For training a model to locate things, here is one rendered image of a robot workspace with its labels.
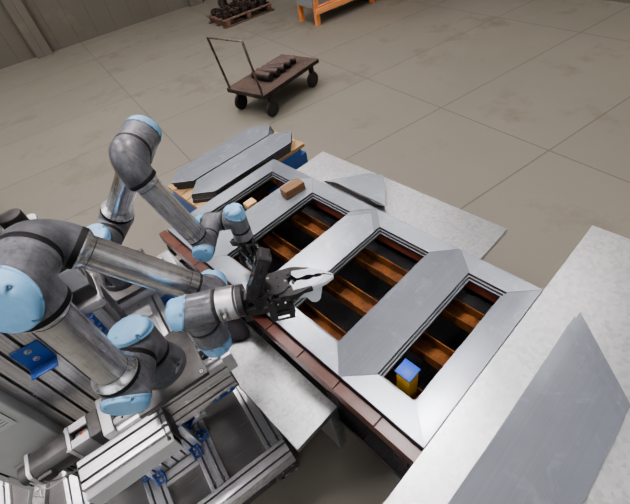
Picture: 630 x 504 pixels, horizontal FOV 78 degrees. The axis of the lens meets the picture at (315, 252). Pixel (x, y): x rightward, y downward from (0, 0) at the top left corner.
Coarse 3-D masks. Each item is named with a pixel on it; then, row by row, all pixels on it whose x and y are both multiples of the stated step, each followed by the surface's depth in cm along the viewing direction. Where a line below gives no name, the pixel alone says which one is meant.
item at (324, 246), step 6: (318, 240) 178; (324, 240) 178; (312, 246) 176; (318, 246) 176; (324, 246) 175; (330, 246) 175; (336, 246) 174; (324, 252) 173; (330, 252) 172; (336, 252) 172; (342, 252) 171; (348, 252) 170; (330, 258) 170; (336, 258) 169; (342, 258) 169
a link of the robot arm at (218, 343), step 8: (216, 328) 87; (224, 328) 91; (192, 336) 87; (200, 336) 86; (208, 336) 87; (216, 336) 88; (224, 336) 91; (200, 344) 89; (208, 344) 89; (216, 344) 90; (224, 344) 91; (208, 352) 91; (216, 352) 92; (224, 352) 93
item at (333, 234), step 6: (330, 228) 183; (336, 228) 182; (324, 234) 181; (330, 234) 180; (336, 234) 179; (342, 234) 179; (330, 240) 177; (336, 240) 177; (342, 240) 176; (348, 240) 176; (354, 240) 175; (342, 246) 174; (348, 246) 173; (354, 246) 172
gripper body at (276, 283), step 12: (276, 276) 85; (288, 276) 85; (240, 288) 83; (264, 288) 82; (276, 288) 82; (240, 300) 82; (252, 300) 83; (264, 300) 84; (276, 300) 82; (240, 312) 82; (252, 312) 85; (264, 312) 86; (276, 312) 84; (288, 312) 86
